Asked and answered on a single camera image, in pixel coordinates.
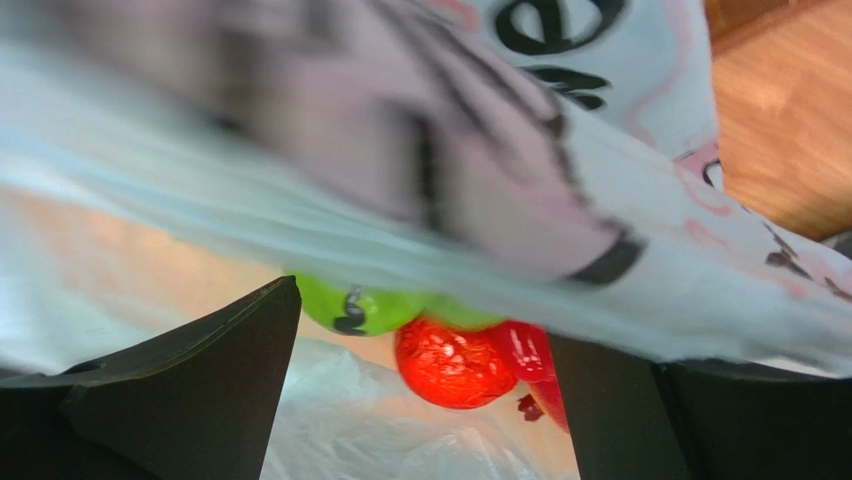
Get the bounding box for green watermelon toy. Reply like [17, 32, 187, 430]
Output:
[293, 272, 428, 337]

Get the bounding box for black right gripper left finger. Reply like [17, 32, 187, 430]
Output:
[1, 277, 301, 479]

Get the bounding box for red apple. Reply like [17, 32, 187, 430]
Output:
[517, 379, 570, 433]

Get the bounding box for light blue printed plastic bag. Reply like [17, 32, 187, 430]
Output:
[1, 0, 851, 479]

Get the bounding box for green custard apple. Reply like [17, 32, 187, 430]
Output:
[424, 295, 505, 331]

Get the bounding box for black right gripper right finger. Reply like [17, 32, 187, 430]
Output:
[549, 335, 851, 479]

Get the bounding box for brown wooden divided tray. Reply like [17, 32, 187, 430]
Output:
[704, 0, 822, 57]

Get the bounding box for orange red wrinkled fruit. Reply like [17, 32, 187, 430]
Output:
[394, 318, 518, 410]

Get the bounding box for red bell pepper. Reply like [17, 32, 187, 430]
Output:
[488, 320, 556, 383]

